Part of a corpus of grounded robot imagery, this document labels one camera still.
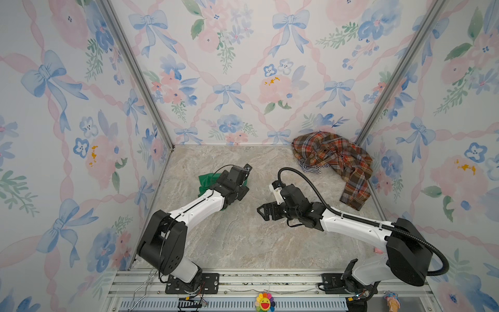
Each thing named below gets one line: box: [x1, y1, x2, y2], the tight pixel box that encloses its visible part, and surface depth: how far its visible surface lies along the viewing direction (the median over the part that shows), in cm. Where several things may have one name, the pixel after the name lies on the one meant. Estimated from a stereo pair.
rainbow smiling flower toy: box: [254, 292, 276, 312], surface depth 70 cm
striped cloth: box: [297, 158, 331, 175], surface depth 111 cm
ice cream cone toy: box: [383, 292, 401, 312], surface depth 70 cm
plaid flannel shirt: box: [291, 131, 373, 210], surface depth 109 cm
